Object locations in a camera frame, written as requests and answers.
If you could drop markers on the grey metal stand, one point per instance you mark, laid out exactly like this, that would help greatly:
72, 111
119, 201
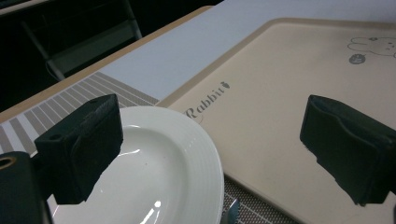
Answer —
90, 46

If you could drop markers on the grey striped placemat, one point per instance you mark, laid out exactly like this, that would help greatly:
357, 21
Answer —
56, 105

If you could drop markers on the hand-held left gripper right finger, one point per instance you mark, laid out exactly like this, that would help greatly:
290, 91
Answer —
351, 146

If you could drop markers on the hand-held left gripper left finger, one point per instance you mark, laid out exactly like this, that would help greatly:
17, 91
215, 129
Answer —
84, 149

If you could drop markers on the beige rabbit-print tray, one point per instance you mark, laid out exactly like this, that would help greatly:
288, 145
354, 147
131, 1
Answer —
280, 102

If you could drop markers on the white ceramic plate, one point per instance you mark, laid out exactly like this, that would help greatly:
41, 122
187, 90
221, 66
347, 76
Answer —
162, 168

